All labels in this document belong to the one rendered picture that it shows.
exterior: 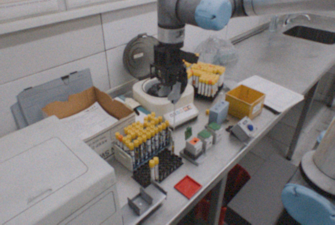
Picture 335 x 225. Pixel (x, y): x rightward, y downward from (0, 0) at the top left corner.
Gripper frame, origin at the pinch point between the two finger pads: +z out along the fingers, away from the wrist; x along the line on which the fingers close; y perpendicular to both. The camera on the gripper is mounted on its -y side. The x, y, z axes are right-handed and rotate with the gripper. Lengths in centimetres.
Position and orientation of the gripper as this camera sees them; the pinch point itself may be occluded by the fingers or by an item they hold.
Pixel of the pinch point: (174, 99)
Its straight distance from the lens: 82.4
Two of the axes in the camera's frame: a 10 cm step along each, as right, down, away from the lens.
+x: 7.2, 3.7, -5.9
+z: 0.0, 8.5, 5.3
